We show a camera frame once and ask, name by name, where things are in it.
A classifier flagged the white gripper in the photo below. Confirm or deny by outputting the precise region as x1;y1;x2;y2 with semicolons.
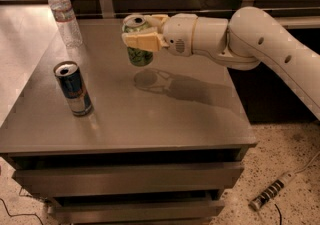
122;14;198;57

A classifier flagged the green soda can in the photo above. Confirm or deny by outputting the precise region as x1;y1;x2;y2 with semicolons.
122;14;153;67

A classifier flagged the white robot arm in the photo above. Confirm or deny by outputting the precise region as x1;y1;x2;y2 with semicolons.
122;7;320;119

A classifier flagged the blue silver redbull can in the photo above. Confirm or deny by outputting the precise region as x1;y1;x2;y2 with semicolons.
53;61;93;116

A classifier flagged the clear plastic water bottle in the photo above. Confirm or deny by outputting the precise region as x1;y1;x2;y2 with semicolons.
48;0;83;48

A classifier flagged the grey drawer cabinet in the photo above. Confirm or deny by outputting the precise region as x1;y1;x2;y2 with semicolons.
0;20;255;225

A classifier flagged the grey upper drawer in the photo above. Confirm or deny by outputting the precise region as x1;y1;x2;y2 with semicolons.
14;162;243;197

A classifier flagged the grey drawer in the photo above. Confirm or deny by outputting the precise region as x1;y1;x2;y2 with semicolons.
51;201;224;223
14;162;243;197

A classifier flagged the white power strip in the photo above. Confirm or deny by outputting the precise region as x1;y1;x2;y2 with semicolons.
249;172;296;211

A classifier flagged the grey lower drawer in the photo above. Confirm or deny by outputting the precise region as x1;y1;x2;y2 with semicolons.
51;201;224;223

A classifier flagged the thin metal rail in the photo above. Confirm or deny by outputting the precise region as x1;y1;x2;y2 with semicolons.
76;7;320;18

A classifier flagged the black floor cable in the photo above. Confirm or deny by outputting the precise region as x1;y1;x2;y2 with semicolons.
0;187;46;225

